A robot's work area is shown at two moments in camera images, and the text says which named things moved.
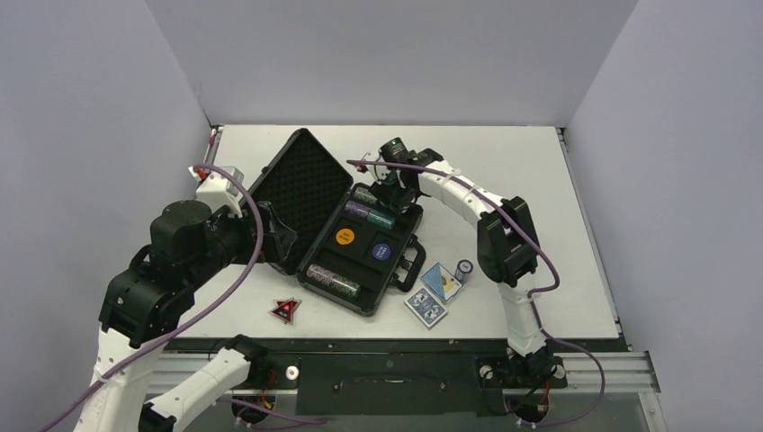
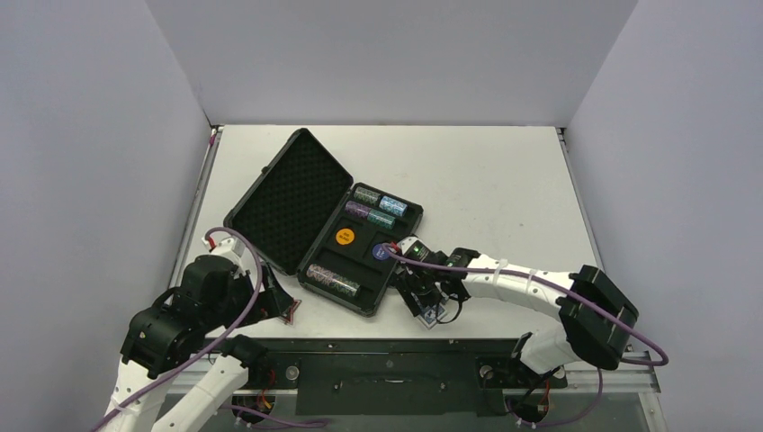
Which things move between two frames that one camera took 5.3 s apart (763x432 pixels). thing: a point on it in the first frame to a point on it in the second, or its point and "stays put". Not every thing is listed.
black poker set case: [352, 246] stays put
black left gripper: [277, 238] to [273, 301]
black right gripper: [393, 193] to [414, 285]
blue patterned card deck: [426, 307] stays put
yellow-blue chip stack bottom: [346, 285] stays put
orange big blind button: [345, 236] stays put
